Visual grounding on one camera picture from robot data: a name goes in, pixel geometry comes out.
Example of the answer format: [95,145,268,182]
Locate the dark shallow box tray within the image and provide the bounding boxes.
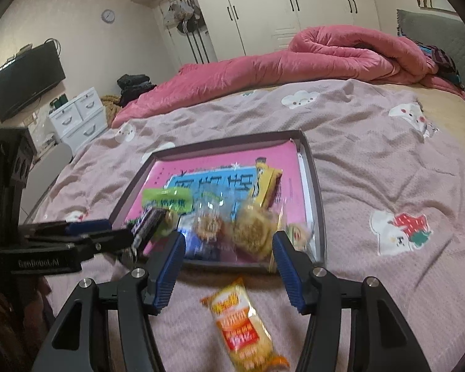
[108,129,328,274]

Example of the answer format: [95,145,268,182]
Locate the orange snack packet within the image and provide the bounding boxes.
[200,278,289,372]

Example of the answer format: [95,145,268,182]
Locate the yellow snack packet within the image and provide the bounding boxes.
[251,162,284,209]

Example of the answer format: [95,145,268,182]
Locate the beige bed sheet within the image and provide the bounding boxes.
[411,85,465,125]

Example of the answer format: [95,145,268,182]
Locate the clear nut cake packet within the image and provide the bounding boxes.
[192,196,227,243]

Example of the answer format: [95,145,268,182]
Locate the black television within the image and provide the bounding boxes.
[0,42,66,122]

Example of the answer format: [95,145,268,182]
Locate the dark striped cloth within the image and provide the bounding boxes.
[418,42,463,90]

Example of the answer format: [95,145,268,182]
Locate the person's left forearm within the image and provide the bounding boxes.
[0,275,57,372]

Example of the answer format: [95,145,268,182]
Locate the white drawer unit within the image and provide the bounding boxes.
[46,87,107,152]

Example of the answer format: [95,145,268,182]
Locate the white wardrobe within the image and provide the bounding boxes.
[126,0,380,66]

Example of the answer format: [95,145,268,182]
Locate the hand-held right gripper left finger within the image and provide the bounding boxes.
[35,232,187,372]

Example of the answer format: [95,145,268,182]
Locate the brown knitted cloth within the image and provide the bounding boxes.
[101,95,122,122]

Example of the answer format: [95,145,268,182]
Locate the dark clothes pile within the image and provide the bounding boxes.
[116,73,157,105]

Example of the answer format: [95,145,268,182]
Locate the blue snack packet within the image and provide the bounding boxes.
[177,217,237,262]

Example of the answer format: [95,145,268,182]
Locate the pink quilt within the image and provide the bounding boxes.
[112,25,465,129]

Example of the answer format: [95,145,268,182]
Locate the pink book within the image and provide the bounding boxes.
[126,141,314,266]

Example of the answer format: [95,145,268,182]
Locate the clear brown pastry packet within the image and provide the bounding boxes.
[227,199,285,272]

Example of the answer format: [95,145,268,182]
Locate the green snack packet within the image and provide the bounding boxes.
[140,187,195,237]

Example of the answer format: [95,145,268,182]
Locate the hanging bags on hooks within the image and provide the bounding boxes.
[163,0,210,64]

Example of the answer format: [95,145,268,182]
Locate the small pale snack packet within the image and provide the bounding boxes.
[286,223,311,252]

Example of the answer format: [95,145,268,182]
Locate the grey padded headboard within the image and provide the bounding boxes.
[397,10,465,109]

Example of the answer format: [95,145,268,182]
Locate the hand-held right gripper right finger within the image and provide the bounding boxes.
[272,230,429,372]

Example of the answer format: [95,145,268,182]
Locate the black snack packet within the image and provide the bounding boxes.
[133,207,168,258]

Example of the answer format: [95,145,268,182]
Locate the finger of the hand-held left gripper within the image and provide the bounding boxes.
[19,219,114,238]
[23,228,136,257]

